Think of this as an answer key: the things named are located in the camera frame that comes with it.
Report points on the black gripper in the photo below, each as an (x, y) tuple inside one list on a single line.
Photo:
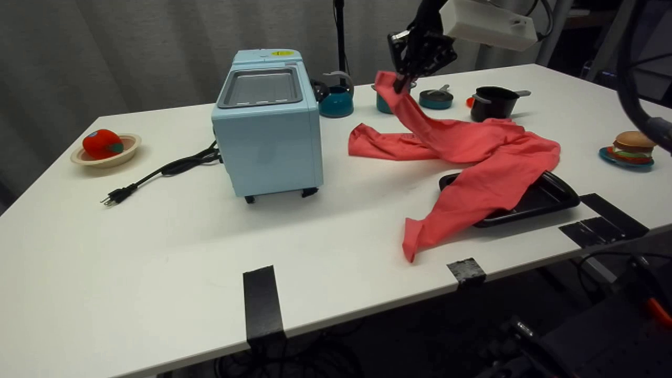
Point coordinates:
[(422, 45)]

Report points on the black pot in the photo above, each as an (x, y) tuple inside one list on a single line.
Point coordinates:
[(494, 105)]

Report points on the toy burger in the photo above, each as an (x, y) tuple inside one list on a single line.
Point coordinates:
[(632, 145)]

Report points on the black ridged tray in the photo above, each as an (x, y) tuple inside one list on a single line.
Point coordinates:
[(548, 201)]

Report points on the black camera tripod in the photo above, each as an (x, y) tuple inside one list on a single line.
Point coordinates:
[(338, 34)]

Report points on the teal pot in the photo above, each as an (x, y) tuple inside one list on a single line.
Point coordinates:
[(383, 105)]

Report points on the black tape strip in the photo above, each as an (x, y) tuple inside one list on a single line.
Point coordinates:
[(601, 227), (467, 272), (263, 302)]

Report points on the teal kettle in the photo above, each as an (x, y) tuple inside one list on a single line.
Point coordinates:
[(337, 101)]

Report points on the red toy tomato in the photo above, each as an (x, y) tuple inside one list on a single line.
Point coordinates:
[(101, 144)]

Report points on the beige small plate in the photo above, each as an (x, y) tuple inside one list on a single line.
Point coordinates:
[(118, 158)]

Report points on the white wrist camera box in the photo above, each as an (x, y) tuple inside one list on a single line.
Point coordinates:
[(489, 24)]

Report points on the blue small plate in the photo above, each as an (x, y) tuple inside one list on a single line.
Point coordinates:
[(611, 160)]

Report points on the orange printed cloth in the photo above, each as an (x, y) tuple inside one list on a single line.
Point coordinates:
[(489, 155)]

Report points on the light blue toaster oven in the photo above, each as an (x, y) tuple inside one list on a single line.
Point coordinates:
[(270, 139)]

